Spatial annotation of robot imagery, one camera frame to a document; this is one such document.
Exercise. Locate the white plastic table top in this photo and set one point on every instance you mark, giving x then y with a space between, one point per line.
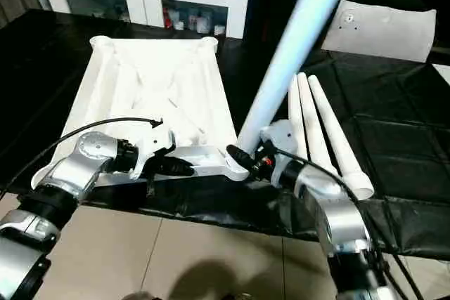
155 89

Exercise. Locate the white plastic table leg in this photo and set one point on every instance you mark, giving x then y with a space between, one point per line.
315 124
295 47
341 138
297 110

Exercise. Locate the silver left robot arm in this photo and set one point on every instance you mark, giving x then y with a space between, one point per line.
63 173

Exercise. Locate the black work mat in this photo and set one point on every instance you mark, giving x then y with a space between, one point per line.
401 138

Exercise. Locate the white plastic bag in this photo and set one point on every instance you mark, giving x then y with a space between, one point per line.
383 29

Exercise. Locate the flat white board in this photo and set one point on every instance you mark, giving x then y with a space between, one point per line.
444 74

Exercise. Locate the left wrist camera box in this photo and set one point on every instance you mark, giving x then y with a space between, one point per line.
155 142

